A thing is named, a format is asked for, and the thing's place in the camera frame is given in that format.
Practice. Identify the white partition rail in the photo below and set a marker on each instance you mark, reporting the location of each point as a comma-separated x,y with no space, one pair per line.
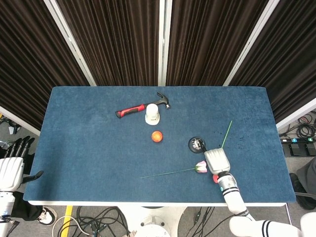
19,121
296,114

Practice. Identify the black power strip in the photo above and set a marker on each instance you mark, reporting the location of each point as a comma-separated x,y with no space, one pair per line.
300,140

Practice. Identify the black shoe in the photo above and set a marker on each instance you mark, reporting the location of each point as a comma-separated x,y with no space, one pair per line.
302,195

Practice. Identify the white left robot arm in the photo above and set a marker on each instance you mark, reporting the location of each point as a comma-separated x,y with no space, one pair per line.
6,205

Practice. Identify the red black claw hammer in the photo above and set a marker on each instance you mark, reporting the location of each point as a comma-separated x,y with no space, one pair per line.
130,110

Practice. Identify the blue felt table cover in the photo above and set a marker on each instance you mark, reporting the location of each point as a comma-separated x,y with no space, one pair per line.
98,148

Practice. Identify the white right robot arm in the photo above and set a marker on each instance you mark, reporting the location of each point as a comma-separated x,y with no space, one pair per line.
233,195

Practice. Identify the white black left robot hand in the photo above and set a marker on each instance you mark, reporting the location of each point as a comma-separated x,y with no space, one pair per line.
11,172

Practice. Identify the yellow floor tape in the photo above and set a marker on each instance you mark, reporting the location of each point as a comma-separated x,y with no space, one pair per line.
67,219

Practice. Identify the black foot pedal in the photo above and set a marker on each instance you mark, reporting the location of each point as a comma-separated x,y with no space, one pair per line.
311,148
296,149

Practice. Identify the red artificial tulip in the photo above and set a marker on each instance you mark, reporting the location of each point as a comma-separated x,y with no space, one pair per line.
214,178

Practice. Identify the white partition post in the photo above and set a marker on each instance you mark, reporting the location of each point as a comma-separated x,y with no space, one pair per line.
71,47
249,47
164,42

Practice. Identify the dark brown curtain panel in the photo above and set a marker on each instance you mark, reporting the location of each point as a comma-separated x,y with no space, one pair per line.
118,42
207,42
291,61
29,61

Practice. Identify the gray trouser leg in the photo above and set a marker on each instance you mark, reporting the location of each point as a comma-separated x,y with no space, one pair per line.
308,172

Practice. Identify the orange ball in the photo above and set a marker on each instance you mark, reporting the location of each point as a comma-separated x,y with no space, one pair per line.
157,136

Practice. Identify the white plastic cup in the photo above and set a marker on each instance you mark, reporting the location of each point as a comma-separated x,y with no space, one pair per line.
152,112

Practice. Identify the black white sneaker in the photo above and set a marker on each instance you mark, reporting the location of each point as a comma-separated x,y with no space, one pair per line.
47,216

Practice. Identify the pink rose with stem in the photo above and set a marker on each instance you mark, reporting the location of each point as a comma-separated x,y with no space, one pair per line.
201,167

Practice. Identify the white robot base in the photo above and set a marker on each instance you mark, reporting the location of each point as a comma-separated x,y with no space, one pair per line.
158,222

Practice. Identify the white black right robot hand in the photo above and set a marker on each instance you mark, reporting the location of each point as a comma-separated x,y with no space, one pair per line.
217,160

